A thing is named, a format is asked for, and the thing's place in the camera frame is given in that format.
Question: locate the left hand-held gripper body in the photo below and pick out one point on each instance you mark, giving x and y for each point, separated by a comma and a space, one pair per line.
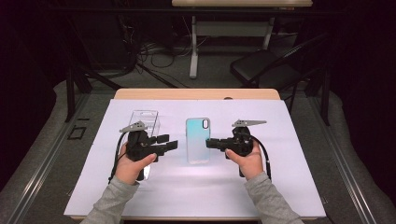
140, 146

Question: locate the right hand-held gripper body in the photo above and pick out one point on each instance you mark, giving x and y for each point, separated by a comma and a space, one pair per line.
241, 140

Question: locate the teal gradient phone case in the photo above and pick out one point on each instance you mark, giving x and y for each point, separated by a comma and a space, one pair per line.
198, 140

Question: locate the clear plastic box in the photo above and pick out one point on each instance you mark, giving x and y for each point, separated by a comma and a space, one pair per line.
148, 116

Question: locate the person's right hand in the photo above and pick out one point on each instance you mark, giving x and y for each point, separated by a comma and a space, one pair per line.
249, 165

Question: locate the person's left hand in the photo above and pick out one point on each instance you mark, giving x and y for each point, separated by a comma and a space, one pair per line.
130, 171

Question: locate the white table sheet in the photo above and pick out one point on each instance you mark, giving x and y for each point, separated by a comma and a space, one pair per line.
186, 186

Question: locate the light wooden table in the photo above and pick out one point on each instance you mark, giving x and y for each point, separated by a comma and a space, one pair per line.
186, 93

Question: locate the black tape strip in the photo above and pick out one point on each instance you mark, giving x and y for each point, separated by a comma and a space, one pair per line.
83, 118

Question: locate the black folding chair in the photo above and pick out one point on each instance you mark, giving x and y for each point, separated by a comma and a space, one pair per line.
261, 65

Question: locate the black metal stand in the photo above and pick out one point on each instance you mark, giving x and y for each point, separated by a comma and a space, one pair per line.
70, 93
325, 99

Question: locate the white-legged desk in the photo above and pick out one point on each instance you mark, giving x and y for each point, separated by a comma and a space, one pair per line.
194, 46

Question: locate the metal floor rail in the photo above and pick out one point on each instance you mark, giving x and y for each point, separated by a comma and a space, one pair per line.
46, 161
339, 155

